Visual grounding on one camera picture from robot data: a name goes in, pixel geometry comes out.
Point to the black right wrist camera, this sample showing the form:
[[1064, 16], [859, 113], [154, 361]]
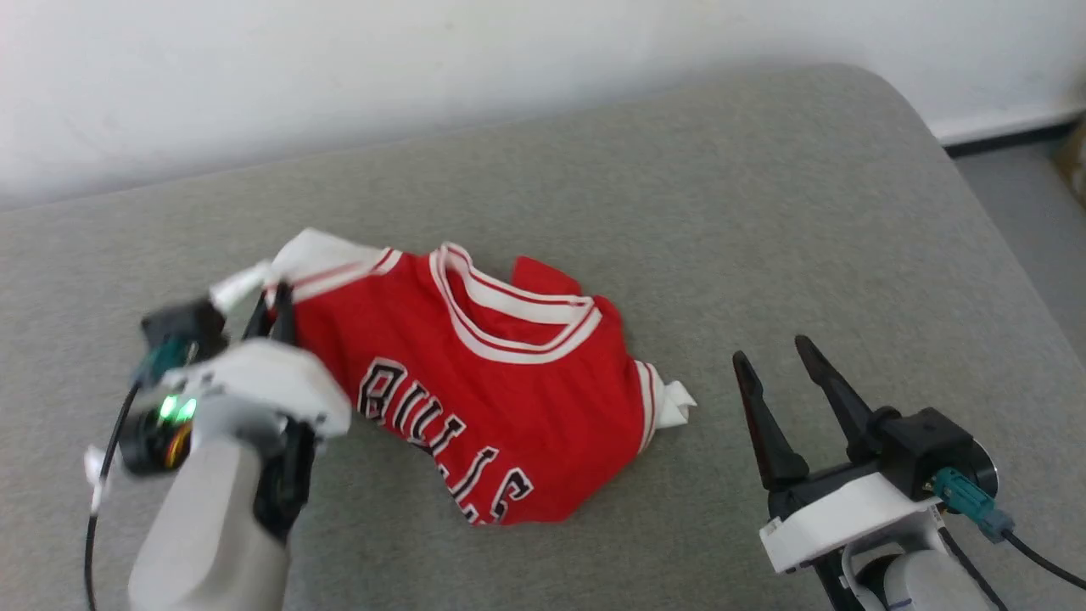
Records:
[[929, 445]]

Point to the grey fabric sofa cushion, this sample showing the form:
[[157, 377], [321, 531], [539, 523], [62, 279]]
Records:
[[764, 238]]

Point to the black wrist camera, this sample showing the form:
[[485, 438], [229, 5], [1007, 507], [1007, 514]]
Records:
[[929, 445], [182, 327]]

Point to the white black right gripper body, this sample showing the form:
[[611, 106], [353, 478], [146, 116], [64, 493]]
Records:
[[848, 518]]

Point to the red Bulls basketball jersey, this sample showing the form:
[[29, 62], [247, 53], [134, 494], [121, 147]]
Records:
[[509, 399]]

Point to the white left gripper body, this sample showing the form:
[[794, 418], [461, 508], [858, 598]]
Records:
[[271, 378]]

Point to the white wall baseboard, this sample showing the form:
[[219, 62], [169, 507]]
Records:
[[1001, 127]]

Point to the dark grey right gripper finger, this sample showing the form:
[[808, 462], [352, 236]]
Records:
[[840, 395], [768, 433]]

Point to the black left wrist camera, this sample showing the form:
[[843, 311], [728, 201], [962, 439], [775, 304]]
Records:
[[182, 327]]

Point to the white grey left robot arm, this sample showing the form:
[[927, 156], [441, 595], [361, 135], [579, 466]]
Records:
[[208, 518]]

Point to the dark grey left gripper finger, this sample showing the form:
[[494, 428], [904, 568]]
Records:
[[285, 316], [260, 318]]

